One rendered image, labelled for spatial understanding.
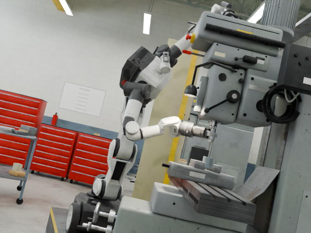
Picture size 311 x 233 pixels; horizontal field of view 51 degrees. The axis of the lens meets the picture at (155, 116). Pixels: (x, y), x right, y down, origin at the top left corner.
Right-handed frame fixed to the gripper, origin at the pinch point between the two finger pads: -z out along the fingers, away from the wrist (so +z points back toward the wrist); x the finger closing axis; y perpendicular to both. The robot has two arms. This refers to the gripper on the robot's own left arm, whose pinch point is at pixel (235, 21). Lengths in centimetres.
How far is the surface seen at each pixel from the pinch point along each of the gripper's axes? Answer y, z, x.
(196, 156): -88, -15, -12
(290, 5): 19.7, -9.3, -22.2
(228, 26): -3.0, -13.7, 10.0
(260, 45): -5.3, -22.4, -8.6
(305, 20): 24, 286, -265
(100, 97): -438, 803, -106
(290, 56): -2, -50, -8
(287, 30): 7.3, -16.7, -23.3
